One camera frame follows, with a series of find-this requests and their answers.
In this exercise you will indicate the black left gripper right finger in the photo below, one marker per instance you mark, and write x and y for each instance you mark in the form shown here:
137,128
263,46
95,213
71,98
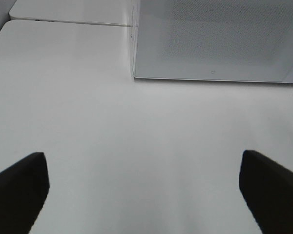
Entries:
267,188

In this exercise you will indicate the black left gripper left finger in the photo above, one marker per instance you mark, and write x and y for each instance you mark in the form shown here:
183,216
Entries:
24,187

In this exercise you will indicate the white microwave door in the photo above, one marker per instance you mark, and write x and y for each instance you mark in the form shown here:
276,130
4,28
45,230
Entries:
217,39

